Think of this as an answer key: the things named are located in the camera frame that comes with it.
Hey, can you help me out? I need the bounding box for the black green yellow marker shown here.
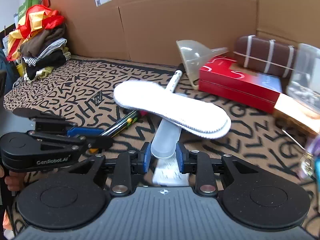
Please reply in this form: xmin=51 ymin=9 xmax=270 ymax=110
xmin=90 ymin=111 xmax=143 ymax=153

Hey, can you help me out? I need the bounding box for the left human hand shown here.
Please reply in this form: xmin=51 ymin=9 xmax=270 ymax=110
xmin=0 ymin=167 xmax=27 ymax=192

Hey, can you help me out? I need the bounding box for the patterned letter table mat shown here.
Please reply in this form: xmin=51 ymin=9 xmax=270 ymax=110
xmin=3 ymin=55 xmax=320 ymax=238

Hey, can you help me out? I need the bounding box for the white shoe insole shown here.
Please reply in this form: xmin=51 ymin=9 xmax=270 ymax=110
xmin=113 ymin=80 xmax=232 ymax=139

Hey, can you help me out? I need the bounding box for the black white marker pen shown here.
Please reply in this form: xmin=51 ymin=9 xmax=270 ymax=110
xmin=165 ymin=63 xmax=185 ymax=93

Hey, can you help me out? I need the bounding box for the pile of folded clothes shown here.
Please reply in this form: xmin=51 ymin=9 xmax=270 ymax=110
xmin=7 ymin=4 xmax=70 ymax=81

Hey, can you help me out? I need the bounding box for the red flat gift box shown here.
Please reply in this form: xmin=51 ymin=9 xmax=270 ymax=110
xmin=199 ymin=56 xmax=282 ymax=113

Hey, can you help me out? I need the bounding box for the translucent plastic funnel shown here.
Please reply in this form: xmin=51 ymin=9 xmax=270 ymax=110
xmin=176 ymin=40 xmax=228 ymax=90

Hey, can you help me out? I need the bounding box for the orange gold small box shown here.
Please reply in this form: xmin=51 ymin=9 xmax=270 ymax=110
xmin=272 ymin=94 xmax=319 ymax=136

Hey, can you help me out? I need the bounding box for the brown striped pouch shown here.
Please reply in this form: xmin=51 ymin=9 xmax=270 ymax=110
xmin=233 ymin=35 xmax=297 ymax=79

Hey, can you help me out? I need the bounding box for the clear plastic cup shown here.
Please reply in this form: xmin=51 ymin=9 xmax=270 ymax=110
xmin=286 ymin=43 xmax=320 ymax=113

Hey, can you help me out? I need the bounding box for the cardboard backdrop wall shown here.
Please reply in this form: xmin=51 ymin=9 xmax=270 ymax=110
xmin=50 ymin=0 xmax=319 ymax=65

